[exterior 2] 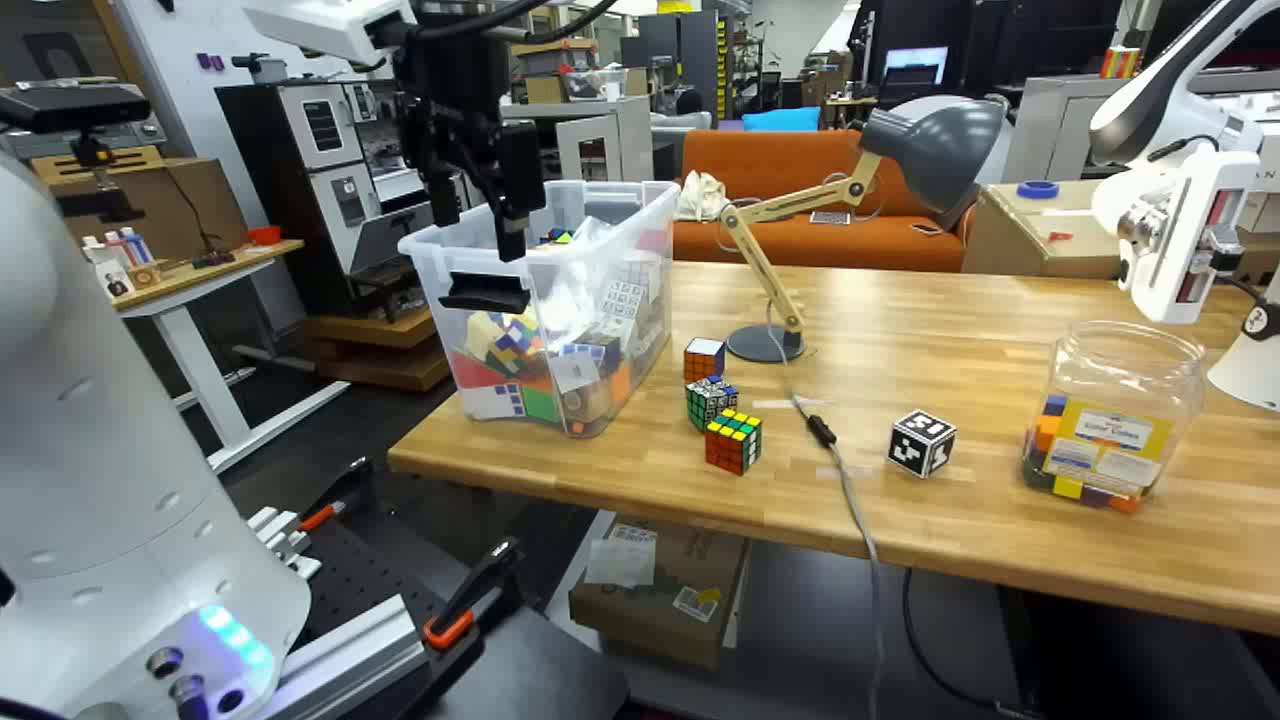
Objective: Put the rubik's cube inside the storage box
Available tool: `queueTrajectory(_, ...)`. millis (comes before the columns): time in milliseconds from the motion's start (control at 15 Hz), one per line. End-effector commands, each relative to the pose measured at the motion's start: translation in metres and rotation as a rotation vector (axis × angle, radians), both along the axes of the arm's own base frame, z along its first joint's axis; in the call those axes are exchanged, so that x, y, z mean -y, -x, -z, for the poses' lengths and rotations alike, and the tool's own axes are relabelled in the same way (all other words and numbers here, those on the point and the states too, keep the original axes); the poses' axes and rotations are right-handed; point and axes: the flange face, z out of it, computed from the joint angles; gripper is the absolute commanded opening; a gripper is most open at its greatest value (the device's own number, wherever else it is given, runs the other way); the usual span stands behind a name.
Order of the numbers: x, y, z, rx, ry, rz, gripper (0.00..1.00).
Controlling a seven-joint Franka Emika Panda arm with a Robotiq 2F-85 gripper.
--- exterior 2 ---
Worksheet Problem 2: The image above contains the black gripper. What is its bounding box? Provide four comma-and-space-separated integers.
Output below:
390, 16, 543, 266

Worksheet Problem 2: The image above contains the red yellow green rubik's cube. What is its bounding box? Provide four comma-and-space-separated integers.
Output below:
704, 407, 765, 475

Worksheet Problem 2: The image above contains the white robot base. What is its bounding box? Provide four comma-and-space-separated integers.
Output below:
0, 161, 312, 720

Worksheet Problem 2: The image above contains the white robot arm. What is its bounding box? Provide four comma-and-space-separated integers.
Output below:
243, 0, 543, 259

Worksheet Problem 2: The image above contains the clear plastic storage box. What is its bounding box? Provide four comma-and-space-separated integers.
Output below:
394, 180, 679, 437

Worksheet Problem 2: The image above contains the orange white rubik's cube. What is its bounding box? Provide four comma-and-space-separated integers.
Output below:
684, 337, 722, 381

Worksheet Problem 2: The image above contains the small green blue rubik's cube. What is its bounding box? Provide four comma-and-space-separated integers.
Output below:
684, 376, 737, 431

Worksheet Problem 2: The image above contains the cardboard box under table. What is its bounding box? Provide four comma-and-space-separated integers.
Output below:
567, 520, 746, 667

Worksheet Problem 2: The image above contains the black white patterned cube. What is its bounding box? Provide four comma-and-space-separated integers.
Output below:
888, 407, 956, 475

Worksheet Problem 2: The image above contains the cardboard box with blue lid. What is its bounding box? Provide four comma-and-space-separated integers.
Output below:
965, 180, 1120, 280

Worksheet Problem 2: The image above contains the black white equipment cabinet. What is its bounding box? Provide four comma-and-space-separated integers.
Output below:
217, 81, 431, 321

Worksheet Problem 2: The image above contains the orange sofa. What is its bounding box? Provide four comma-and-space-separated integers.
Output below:
679, 128, 965, 272

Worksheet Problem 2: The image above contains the white side table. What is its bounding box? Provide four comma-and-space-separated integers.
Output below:
113, 238, 350, 475

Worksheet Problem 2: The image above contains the black orange clamp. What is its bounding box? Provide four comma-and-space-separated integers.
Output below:
420, 535, 518, 651

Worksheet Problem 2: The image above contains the grey wooden desk lamp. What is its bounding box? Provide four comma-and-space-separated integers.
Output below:
679, 98, 1009, 363

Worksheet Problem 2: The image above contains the clear jar with blocks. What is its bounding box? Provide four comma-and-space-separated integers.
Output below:
1021, 321, 1205, 512

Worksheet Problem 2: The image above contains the lamp power cable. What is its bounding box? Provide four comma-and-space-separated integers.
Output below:
765, 334, 896, 720

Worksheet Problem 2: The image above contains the black camera on tripod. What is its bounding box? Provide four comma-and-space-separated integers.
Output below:
0, 84, 153, 169

